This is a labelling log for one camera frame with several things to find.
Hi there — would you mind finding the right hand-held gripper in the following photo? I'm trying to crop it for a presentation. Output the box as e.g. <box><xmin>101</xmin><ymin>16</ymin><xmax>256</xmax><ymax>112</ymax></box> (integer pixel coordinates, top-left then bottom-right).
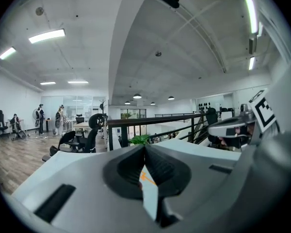
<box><xmin>207</xmin><ymin>88</ymin><xmax>281</xmax><ymax>151</ymax></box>

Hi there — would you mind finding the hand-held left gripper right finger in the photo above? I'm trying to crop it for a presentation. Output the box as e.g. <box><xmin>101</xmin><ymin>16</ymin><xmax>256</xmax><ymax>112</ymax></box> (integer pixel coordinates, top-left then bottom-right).
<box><xmin>145</xmin><ymin>144</ymin><xmax>192</xmax><ymax>228</ymax></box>

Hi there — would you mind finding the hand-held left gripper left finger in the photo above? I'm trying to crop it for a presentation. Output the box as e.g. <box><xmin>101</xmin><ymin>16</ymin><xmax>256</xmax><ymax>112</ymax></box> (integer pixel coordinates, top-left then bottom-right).
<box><xmin>102</xmin><ymin>144</ymin><xmax>146</xmax><ymax>201</ymax></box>

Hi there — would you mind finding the person's right hand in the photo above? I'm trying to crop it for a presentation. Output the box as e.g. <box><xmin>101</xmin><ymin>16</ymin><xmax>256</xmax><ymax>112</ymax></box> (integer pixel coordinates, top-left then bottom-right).
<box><xmin>233</xmin><ymin>124</ymin><xmax>256</xmax><ymax>140</ymax></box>

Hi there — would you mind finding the green plant white pot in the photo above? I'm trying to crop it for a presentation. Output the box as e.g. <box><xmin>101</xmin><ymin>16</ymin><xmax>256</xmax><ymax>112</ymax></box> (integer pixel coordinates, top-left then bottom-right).
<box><xmin>128</xmin><ymin>134</ymin><xmax>151</xmax><ymax>146</ymax></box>

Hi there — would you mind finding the pale floral tablecloth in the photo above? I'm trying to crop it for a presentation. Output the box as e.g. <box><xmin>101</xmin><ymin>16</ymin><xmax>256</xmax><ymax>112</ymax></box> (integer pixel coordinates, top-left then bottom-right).
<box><xmin>42</xmin><ymin>138</ymin><xmax>242</xmax><ymax>222</ymax></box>

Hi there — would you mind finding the black office chair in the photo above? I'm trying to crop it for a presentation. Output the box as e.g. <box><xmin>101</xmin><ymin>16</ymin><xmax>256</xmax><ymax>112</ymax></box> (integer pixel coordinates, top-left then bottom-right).
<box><xmin>42</xmin><ymin>130</ymin><xmax>81</xmax><ymax>163</ymax></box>
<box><xmin>83</xmin><ymin>113</ymin><xmax>109</xmax><ymax>154</ymax></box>
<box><xmin>0</xmin><ymin>109</ymin><xmax>11</xmax><ymax>138</ymax></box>

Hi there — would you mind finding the black metal railing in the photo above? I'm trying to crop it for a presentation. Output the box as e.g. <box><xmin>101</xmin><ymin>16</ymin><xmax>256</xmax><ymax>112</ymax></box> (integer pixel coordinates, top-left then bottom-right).
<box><xmin>106</xmin><ymin>112</ymin><xmax>209</xmax><ymax>151</ymax></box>

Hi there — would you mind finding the wooden desk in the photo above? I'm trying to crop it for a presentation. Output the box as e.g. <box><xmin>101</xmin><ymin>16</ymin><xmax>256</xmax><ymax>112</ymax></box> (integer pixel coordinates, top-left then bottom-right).
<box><xmin>72</xmin><ymin>121</ymin><xmax>93</xmax><ymax>132</ymax></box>

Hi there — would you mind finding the black coat rack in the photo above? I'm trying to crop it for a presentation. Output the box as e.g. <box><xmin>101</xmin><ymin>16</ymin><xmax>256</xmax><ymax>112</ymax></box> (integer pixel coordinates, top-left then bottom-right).
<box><xmin>98</xmin><ymin>99</ymin><xmax>107</xmax><ymax>115</ymax></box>

